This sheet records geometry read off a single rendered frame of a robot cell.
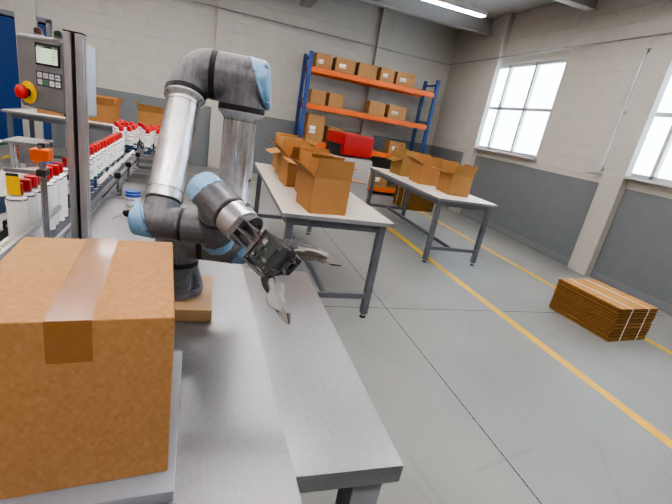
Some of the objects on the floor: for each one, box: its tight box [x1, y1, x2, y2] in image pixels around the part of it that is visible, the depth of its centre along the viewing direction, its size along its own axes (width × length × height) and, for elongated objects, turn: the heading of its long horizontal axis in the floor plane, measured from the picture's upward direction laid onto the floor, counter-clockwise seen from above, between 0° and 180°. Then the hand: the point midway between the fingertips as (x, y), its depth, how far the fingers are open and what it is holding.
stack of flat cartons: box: [549, 278, 659, 342], centre depth 374 cm, size 64×53×31 cm
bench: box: [366, 167, 498, 266], centre depth 558 cm, size 220×80×78 cm, turn 169°
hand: (317, 295), depth 75 cm, fingers open, 14 cm apart
